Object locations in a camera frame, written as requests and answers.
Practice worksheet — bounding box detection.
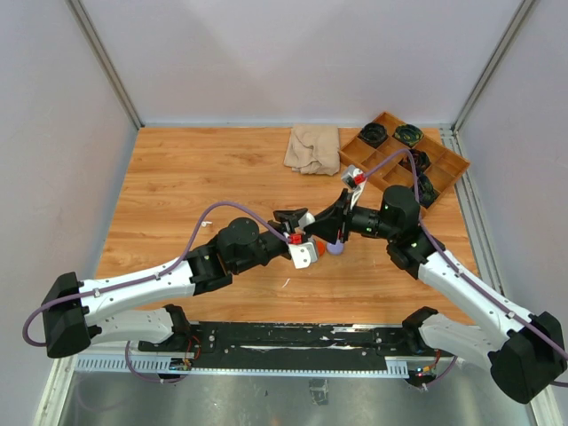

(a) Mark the purple round case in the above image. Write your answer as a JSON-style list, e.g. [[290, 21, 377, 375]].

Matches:
[[326, 241, 344, 256]]

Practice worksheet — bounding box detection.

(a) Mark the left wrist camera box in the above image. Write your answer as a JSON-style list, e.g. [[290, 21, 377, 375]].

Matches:
[[288, 233, 320, 269]]

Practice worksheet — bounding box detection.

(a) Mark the dark rolled sock top-left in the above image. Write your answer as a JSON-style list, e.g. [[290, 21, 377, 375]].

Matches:
[[358, 122, 389, 149]]

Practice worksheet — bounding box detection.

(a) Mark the dark rolled sock middle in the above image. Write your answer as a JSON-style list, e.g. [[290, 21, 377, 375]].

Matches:
[[399, 149, 431, 175]]

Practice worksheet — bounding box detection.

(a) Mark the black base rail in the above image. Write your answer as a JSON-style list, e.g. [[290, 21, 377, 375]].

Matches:
[[128, 319, 454, 374]]

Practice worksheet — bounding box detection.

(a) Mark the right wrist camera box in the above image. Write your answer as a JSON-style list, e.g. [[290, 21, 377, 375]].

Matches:
[[341, 165, 367, 209]]

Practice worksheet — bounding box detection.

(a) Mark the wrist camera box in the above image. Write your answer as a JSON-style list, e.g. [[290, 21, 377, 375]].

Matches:
[[341, 165, 367, 209], [288, 233, 320, 269]]

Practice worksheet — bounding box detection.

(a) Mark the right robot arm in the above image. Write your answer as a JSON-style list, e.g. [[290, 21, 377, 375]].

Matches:
[[300, 185, 567, 404]]

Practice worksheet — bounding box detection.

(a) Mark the beige folded cloth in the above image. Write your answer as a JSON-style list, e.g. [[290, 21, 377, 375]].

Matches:
[[283, 124, 340, 176]]

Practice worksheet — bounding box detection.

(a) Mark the dark rolled sock bottom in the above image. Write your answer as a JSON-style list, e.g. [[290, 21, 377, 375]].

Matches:
[[411, 173, 439, 209]]

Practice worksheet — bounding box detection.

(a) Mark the orange round case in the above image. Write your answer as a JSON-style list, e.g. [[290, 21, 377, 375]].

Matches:
[[316, 241, 326, 256]]

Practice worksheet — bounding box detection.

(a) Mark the wooden compartment tray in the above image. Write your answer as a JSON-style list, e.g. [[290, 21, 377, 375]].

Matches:
[[339, 112, 469, 215]]

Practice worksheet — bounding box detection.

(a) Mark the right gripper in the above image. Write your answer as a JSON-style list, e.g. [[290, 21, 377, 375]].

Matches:
[[304, 189, 397, 244]]

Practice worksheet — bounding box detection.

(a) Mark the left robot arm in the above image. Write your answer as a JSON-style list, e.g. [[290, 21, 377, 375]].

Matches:
[[41, 209, 318, 359]]

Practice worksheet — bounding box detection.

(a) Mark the white round case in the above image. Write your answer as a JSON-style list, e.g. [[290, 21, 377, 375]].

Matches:
[[298, 212, 315, 229]]

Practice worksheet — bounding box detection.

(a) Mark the dark rolled sock top-right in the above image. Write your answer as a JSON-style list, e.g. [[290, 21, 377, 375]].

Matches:
[[393, 123, 423, 148]]

